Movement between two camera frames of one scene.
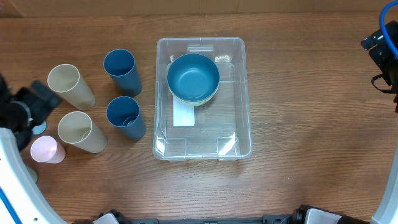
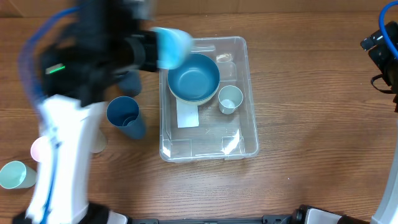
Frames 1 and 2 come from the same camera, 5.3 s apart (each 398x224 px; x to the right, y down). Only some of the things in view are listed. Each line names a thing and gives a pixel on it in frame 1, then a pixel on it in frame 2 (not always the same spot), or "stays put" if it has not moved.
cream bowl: x=194 y=103 stays put
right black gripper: x=379 y=48 stays put
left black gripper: x=45 y=106 to x=150 y=39
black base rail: x=265 y=219 stays put
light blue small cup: x=38 y=129 to x=175 y=47
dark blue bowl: x=193 y=77 stays put
